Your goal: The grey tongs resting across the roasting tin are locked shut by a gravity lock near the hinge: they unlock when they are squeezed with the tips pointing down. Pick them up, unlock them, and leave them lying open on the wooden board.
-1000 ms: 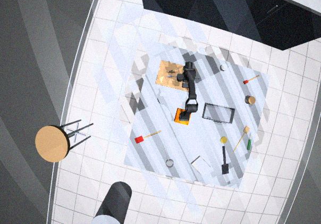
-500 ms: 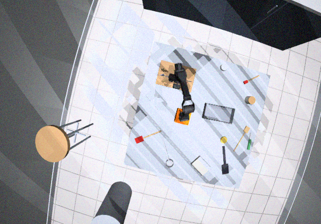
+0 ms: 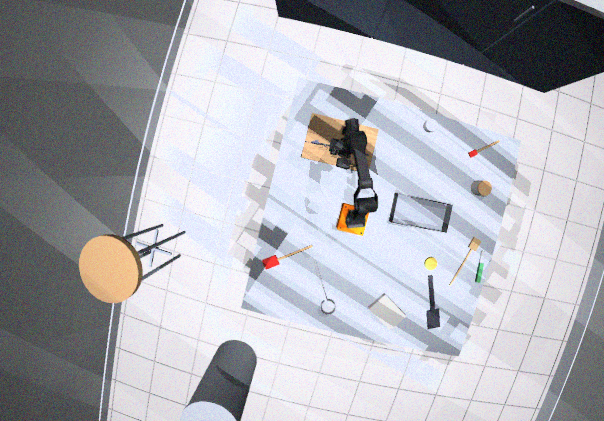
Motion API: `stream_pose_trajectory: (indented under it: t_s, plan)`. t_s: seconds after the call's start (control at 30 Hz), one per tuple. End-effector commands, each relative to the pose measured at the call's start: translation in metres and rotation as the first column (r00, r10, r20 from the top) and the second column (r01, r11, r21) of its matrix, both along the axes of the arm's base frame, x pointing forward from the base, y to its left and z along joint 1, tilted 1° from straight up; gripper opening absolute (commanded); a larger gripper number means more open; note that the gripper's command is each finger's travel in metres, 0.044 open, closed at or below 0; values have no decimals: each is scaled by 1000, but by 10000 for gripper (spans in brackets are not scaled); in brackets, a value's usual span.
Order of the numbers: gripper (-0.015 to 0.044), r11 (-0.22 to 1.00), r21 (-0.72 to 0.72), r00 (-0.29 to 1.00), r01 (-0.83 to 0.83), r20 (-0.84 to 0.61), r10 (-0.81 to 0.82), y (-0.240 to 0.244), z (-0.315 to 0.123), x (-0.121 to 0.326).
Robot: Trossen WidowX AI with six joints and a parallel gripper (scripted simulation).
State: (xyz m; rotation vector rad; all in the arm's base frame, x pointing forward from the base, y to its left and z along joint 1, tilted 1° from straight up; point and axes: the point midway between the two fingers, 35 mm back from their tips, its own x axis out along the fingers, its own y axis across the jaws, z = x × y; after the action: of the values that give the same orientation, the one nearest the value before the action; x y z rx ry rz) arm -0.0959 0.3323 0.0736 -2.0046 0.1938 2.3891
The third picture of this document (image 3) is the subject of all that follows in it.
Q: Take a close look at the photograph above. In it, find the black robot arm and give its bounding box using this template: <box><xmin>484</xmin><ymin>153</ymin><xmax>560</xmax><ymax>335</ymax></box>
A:
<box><xmin>329</xmin><ymin>118</ymin><xmax>378</xmax><ymax>228</ymax></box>

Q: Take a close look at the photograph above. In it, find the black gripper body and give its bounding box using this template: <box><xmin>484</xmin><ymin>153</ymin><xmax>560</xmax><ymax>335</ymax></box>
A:
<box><xmin>336</xmin><ymin>127</ymin><xmax>352</xmax><ymax>169</ymax></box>

